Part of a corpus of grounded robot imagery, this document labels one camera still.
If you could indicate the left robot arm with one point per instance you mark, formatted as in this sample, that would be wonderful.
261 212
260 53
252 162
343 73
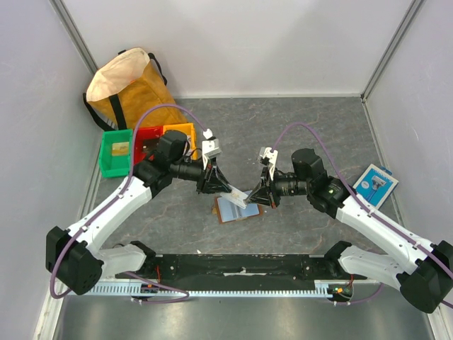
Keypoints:
75 255

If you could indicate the yellow plastic bin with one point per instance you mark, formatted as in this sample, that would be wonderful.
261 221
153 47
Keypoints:
189 130

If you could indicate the aluminium corner post left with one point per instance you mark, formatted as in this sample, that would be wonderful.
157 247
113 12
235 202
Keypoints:
76 37

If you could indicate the blue razor box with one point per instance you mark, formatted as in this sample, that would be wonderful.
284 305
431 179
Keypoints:
375 185

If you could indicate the brown leather card holder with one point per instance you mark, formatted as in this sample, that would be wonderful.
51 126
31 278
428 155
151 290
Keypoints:
228 212

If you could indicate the gold card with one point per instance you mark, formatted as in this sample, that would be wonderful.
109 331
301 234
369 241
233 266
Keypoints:
119 149

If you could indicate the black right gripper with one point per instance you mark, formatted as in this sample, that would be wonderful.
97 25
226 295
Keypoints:
270 189

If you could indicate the blue slotted cable duct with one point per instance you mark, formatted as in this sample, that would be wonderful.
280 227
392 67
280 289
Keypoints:
137 288

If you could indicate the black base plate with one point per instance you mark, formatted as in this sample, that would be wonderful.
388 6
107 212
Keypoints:
172 267

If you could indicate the aluminium corner post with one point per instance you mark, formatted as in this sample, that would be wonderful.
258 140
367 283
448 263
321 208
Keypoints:
76 37
397 38

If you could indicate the black VIP card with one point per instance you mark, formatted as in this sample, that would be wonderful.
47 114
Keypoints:
149 145

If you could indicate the green plastic bin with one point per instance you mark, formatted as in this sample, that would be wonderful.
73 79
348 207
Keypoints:
113 167

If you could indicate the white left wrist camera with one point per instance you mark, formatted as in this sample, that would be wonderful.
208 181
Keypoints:
210 147

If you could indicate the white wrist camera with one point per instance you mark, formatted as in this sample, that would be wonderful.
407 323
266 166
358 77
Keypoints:
210 147
268 158

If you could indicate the tan paper tote bag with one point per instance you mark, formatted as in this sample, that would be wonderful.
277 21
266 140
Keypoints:
125 88

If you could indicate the aluminium front rail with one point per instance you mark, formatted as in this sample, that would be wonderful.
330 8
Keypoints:
247 280

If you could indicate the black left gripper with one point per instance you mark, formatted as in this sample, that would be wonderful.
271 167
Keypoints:
214 177

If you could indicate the aluminium corner post right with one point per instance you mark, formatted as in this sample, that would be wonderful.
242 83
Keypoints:
397 38

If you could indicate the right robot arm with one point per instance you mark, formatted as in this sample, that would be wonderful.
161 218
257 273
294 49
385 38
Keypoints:
419 269

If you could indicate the white card with stripe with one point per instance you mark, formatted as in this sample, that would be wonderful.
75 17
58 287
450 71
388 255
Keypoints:
236 197

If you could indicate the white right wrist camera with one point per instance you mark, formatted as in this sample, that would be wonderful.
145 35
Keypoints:
268 158

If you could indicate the red plastic bin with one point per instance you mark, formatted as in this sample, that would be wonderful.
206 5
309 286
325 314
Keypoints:
143 134

